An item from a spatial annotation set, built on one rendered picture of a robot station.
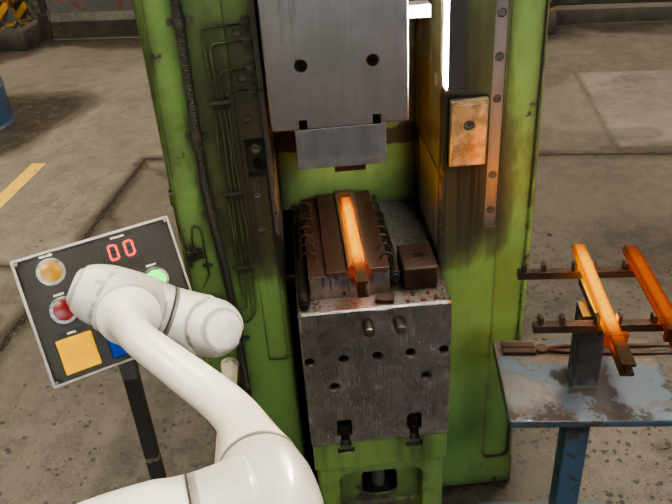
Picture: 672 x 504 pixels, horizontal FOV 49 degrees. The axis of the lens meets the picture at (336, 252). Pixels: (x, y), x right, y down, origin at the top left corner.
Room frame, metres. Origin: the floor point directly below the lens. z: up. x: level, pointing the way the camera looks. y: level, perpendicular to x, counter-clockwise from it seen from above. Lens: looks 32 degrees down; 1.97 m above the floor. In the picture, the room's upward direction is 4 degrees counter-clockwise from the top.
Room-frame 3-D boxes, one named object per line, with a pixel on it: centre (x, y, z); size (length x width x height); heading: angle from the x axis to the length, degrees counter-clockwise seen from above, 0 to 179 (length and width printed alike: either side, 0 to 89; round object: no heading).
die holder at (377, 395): (1.72, -0.07, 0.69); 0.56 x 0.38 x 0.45; 3
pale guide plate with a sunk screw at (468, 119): (1.64, -0.34, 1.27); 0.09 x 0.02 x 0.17; 93
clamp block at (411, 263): (1.56, -0.20, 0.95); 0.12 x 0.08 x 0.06; 3
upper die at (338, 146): (1.70, -0.02, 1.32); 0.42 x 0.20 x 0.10; 3
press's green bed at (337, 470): (1.72, -0.07, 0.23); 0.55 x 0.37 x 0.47; 3
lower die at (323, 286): (1.70, -0.02, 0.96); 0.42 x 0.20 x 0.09; 3
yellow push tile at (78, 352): (1.23, 0.56, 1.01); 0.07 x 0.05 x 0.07; 118
